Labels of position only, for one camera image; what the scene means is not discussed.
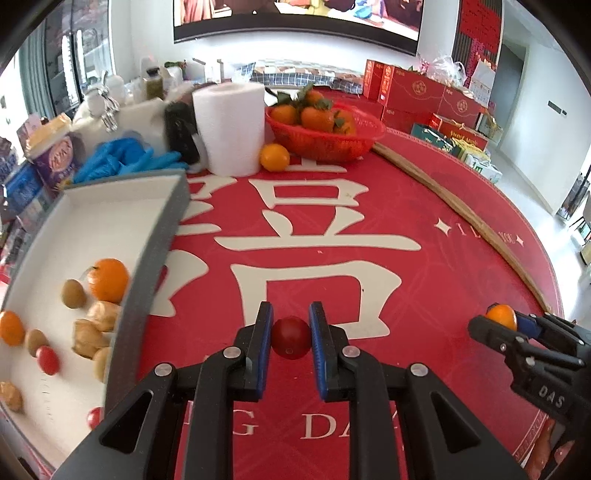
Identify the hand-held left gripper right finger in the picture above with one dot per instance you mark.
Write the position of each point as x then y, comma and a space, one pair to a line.
318, 360

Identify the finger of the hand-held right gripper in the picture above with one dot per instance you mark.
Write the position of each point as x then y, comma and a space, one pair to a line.
526, 325
489, 332

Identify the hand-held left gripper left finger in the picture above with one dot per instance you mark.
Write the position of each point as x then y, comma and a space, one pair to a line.
264, 360

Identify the small orange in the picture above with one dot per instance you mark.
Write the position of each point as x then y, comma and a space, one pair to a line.
10, 328
274, 158
501, 316

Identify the longan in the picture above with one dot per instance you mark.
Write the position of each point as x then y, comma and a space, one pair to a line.
102, 364
36, 343
74, 293

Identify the physalis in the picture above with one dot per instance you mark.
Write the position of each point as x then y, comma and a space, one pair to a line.
90, 339
10, 396
104, 316

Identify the orange with stem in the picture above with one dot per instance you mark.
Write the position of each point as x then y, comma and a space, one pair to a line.
108, 280

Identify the red plastic basket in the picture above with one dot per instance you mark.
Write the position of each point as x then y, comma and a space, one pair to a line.
323, 143

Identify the white shallow cardboard box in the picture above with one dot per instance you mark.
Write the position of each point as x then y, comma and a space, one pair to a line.
92, 221

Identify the long wooden stick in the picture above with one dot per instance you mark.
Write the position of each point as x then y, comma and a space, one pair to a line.
461, 217

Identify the white green carton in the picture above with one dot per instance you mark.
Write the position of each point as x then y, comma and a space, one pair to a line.
485, 167

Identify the yellow green carton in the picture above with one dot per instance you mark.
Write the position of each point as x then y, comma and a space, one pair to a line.
468, 148

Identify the red gift box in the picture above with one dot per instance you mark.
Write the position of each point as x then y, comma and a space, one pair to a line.
461, 105
376, 79
413, 87
406, 120

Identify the white paper towel roll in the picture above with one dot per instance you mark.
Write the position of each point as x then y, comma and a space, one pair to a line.
228, 129

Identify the tangerine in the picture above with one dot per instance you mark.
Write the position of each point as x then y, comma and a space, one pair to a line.
346, 122
284, 114
314, 98
317, 118

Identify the black pouch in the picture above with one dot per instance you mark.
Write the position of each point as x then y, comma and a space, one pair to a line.
182, 134

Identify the blue rubber gloves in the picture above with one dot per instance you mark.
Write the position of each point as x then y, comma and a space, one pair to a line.
124, 159

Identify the white paper bag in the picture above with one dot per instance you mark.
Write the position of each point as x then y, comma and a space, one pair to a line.
482, 78

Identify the oranges with leaves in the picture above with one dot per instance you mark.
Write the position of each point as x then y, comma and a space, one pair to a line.
295, 98

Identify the white storage box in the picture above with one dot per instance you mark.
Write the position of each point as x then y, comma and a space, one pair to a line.
138, 120

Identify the blue checkered cloth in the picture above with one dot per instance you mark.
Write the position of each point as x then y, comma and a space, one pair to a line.
295, 76

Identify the purple cup with yellow lid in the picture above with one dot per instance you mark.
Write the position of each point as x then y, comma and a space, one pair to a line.
55, 154

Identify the small white box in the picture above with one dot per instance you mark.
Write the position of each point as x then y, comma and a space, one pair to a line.
207, 71

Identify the blue drink can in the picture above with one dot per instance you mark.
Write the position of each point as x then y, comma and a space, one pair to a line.
21, 191

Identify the olive glass bottle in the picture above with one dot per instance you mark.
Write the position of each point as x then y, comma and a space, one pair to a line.
152, 83

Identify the glass door cabinet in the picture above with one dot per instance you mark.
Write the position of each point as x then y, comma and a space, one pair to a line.
69, 55

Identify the black wall switch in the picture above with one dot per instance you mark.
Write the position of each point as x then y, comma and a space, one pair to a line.
558, 107

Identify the red wall decoration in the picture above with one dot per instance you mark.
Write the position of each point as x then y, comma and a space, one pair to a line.
480, 27

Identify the wall television screen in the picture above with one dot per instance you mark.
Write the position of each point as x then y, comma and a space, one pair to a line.
295, 23

